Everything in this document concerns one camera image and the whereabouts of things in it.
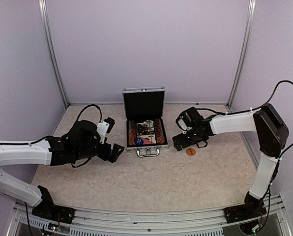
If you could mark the orange chip row in case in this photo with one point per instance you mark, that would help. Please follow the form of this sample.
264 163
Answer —
131 137

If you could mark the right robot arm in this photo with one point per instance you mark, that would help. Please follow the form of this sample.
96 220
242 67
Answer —
271 131

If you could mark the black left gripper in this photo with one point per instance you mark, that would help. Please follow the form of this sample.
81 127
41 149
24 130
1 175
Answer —
105 156

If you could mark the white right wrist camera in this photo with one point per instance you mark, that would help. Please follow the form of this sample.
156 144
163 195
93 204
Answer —
184 122

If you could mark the blue small blind button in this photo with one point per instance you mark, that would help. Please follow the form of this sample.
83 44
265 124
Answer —
138 141

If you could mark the aluminium corner post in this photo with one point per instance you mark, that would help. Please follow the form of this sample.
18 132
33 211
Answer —
243 51
47 31

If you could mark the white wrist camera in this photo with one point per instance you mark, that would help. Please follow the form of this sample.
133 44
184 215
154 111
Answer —
184 122
104 128

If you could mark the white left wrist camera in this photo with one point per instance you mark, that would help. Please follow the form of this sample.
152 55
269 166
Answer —
104 128

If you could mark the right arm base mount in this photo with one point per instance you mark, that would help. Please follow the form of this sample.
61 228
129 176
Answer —
251 208

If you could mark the aluminium poker case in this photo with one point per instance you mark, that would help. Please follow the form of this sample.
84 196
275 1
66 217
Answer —
141 104

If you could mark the blue playing card deck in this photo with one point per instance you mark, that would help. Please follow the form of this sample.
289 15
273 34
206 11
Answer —
150 129

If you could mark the brown black chip row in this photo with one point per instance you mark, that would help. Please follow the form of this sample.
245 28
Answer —
159 131

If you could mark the purple chip row in case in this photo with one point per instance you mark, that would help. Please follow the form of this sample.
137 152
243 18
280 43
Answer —
131 125

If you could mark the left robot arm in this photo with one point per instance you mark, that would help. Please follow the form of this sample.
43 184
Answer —
84 141

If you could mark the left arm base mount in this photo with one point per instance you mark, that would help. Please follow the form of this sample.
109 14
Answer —
48 210

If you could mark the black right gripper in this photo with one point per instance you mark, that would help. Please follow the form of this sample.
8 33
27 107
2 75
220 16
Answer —
184 143

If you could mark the right aluminium corner post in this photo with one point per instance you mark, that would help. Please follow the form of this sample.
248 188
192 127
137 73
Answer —
243 51

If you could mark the black red triangle button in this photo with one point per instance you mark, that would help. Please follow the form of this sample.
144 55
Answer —
140 127

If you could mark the left aluminium corner post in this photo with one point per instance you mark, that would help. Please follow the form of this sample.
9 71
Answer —
47 31

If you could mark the orange big blind button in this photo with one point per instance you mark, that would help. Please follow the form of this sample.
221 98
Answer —
191 152

